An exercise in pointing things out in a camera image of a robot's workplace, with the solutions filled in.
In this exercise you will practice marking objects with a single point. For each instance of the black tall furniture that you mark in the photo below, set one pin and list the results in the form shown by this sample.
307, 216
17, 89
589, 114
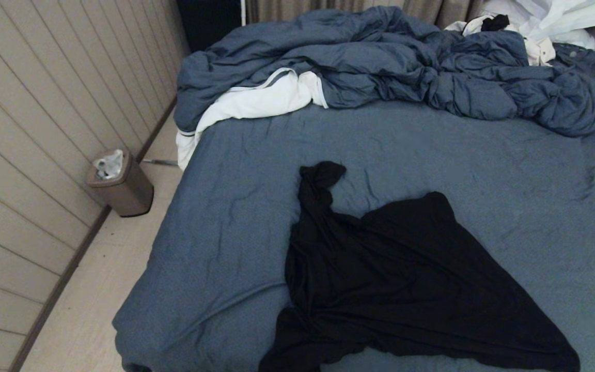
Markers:
209, 18

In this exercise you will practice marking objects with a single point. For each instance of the beige curtain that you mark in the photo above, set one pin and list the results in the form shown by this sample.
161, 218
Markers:
277, 8

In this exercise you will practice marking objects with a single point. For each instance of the black t-shirt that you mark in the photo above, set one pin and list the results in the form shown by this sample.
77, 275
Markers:
406, 279

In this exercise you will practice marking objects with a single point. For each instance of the silver metal rod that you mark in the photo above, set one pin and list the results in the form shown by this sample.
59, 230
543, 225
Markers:
160, 163

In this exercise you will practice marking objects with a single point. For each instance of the brown trash bin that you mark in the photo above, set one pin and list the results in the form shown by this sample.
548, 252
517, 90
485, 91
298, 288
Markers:
127, 196

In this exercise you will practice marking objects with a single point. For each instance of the crumpled blue duvet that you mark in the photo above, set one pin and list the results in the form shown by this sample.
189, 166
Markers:
380, 57

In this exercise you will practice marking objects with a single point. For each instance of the white duvet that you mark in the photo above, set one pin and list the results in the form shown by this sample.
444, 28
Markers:
256, 101

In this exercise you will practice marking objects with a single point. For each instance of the small black fabric item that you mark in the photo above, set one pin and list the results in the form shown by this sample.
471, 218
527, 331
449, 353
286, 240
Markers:
495, 22

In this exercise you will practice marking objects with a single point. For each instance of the white crumpled shirt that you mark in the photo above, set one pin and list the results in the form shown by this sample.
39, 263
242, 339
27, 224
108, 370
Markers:
561, 15

